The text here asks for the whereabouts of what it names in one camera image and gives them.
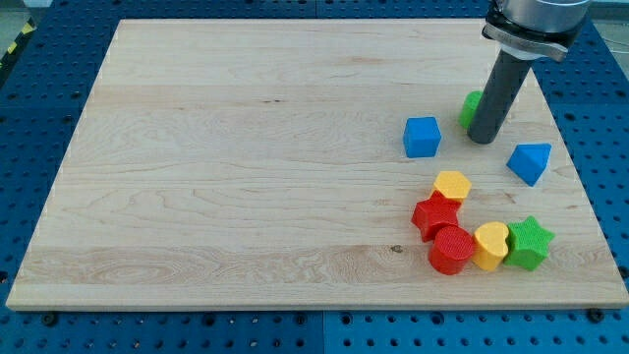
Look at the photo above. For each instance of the green circle block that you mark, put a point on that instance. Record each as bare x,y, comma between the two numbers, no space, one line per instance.
469,107

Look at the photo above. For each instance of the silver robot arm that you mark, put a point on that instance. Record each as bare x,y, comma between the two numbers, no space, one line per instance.
532,29

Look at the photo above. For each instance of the blue cube block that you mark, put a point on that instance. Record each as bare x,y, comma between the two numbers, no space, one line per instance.
421,137

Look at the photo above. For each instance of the light wooden board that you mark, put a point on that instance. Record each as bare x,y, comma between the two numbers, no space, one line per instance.
229,165

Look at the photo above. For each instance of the red star block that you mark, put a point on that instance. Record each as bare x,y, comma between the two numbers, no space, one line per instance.
434,213

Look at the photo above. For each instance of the yellow hexagon block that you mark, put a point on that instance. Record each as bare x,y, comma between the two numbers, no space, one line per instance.
453,185

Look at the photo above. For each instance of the red cylinder block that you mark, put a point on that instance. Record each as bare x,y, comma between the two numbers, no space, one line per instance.
452,248

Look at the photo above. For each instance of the yellow heart block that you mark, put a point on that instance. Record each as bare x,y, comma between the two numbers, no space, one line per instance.
491,246

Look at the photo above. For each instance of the blue triangle block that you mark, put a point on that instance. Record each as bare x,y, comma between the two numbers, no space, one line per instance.
529,161

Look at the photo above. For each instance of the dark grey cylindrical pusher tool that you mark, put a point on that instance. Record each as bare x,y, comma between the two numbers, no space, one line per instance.
504,82

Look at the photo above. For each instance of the green star block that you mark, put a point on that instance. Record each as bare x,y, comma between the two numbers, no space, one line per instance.
527,243

